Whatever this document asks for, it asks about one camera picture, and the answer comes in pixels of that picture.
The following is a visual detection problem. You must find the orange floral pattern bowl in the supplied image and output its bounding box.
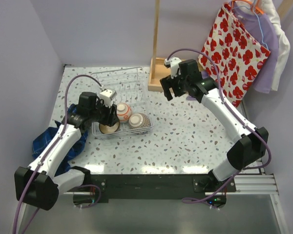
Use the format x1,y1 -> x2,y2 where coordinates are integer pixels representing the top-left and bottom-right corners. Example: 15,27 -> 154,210
117,102 -> 132,123

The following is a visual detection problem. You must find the dark brown glazed bowl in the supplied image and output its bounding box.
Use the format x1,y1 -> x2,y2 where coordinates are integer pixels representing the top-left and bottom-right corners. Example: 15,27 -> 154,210
99,121 -> 120,134

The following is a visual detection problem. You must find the white wire dish rack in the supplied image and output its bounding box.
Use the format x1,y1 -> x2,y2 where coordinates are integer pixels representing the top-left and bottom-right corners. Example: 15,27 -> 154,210
91,67 -> 154,140

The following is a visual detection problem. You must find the brown lattice pattern bowl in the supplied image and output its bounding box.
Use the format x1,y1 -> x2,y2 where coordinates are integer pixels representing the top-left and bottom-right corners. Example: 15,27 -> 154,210
128,113 -> 151,135

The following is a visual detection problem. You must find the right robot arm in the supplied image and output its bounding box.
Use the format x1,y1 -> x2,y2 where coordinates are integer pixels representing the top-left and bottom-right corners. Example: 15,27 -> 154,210
160,57 -> 269,192

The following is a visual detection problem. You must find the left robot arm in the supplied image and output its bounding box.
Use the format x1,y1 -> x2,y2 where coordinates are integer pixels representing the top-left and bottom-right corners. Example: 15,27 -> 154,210
14,89 -> 119,211

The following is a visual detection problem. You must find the wooden clothes stand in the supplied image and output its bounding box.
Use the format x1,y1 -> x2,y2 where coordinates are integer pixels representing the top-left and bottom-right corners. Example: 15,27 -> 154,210
147,0 -> 203,93

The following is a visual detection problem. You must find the red poppy print tote bag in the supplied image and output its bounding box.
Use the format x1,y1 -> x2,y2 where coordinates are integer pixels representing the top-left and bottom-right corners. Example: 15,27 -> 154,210
198,2 -> 270,107

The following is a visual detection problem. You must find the blue plaid cloth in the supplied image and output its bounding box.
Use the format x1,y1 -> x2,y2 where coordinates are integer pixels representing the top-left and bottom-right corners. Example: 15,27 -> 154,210
31,103 -> 90,176

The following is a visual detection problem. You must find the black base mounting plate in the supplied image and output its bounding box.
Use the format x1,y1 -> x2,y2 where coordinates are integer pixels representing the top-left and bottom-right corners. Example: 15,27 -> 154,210
70,174 -> 236,206

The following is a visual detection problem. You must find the purple t-shirt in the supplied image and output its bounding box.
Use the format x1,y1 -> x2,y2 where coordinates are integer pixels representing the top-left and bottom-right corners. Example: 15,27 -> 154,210
198,2 -> 279,107

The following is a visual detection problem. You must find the blue clothes hanger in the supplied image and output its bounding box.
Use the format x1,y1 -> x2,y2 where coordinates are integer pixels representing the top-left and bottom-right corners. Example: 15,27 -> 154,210
251,0 -> 269,50

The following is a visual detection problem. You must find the orange clothes hanger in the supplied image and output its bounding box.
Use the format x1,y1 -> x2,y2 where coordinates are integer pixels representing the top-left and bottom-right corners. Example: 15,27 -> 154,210
231,0 -> 265,14

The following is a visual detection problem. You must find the white garment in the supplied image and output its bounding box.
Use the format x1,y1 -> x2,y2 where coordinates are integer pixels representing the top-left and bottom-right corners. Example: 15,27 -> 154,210
261,0 -> 291,91

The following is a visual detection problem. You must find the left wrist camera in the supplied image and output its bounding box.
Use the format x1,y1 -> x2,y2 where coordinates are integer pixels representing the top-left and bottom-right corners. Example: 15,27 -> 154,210
99,89 -> 117,107

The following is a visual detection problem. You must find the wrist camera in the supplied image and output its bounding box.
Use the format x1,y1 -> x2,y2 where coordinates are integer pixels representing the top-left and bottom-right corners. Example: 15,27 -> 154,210
164,57 -> 182,78
99,89 -> 117,107

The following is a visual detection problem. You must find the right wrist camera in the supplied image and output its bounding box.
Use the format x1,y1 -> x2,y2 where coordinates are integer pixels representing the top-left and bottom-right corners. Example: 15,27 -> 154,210
164,57 -> 182,78

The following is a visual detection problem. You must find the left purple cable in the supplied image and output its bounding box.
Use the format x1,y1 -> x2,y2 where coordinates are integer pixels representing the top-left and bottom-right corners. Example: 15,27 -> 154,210
12,75 -> 103,234

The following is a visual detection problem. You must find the purple cable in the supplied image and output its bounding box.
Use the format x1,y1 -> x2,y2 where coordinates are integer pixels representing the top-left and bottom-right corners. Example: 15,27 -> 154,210
167,48 -> 272,205
12,75 -> 103,234

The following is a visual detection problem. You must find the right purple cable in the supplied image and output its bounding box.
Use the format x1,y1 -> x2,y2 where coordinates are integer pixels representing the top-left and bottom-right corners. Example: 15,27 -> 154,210
167,48 -> 272,205

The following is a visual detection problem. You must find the aluminium rail frame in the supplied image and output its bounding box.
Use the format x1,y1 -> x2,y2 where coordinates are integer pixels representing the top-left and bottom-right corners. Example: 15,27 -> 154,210
14,167 -> 289,234

